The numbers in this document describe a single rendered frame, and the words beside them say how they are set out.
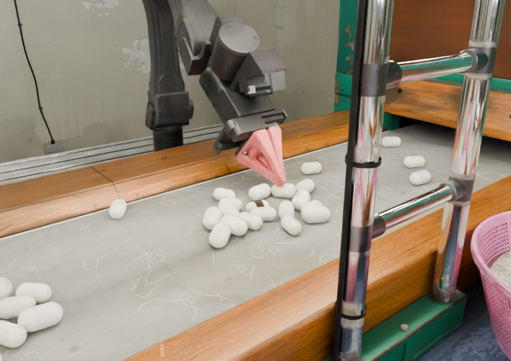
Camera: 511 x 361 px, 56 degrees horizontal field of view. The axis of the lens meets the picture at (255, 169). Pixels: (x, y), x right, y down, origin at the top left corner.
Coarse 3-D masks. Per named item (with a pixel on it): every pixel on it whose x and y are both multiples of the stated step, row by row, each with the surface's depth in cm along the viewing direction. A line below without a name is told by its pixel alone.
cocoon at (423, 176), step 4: (416, 172) 72; (420, 172) 72; (424, 172) 72; (428, 172) 73; (412, 176) 72; (416, 176) 72; (420, 176) 72; (424, 176) 72; (428, 176) 72; (412, 180) 72; (416, 180) 72; (420, 180) 72; (424, 180) 72; (428, 180) 73; (416, 184) 72; (420, 184) 72
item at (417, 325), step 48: (384, 0) 31; (480, 0) 40; (384, 48) 32; (480, 48) 41; (384, 96) 33; (480, 96) 42; (480, 144) 44; (432, 192) 43; (432, 288) 51; (336, 336) 40; (384, 336) 45; (432, 336) 49
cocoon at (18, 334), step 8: (0, 328) 40; (8, 328) 39; (16, 328) 39; (24, 328) 40; (0, 336) 39; (8, 336) 39; (16, 336) 39; (24, 336) 40; (8, 344) 39; (16, 344) 39
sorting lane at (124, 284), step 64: (192, 192) 70; (320, 192) 70; (384, 192) 70; (0, 256) 53; (64, 256) 53; (128, 256) 53; (192, 256) 53; (256, 256) 53; (320, 256) 53; (0, 320) 43; (64, 320) 43; (128, 320) 43; (192, 320) 43
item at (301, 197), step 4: (300, 192) 65; (304, 192) 65; (308, 192) 66; (296, 196) 64; (300, 196) 64; (304, 196) 64; (308, 196) 65; (292, 200) 64; (296, 200) 64; (300, 200) 63; (304, 200) 64; (308, 200) 64; (296, 204) 64; (300, 204) 63; (296, 208) 64
